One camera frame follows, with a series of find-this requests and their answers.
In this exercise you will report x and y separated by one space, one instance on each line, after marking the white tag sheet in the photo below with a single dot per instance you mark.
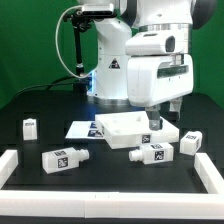
83 130

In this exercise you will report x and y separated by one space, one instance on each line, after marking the white square table top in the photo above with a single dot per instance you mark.
131 129

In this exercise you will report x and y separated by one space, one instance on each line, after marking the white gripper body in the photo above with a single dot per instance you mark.
156 79

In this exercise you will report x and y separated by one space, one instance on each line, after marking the white U-shaped fence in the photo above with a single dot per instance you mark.
114 204

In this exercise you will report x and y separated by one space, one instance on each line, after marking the black camera stand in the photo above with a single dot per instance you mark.
80 25

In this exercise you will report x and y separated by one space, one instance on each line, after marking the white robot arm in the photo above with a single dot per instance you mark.
117 21

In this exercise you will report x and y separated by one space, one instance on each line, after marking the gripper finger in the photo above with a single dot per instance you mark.
175 106
155 122

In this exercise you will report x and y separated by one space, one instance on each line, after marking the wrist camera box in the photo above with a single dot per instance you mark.
150 44

